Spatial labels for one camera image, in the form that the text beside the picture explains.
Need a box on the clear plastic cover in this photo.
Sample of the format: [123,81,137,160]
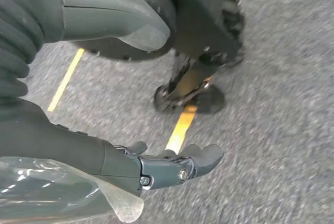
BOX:
[0,157,145,224]

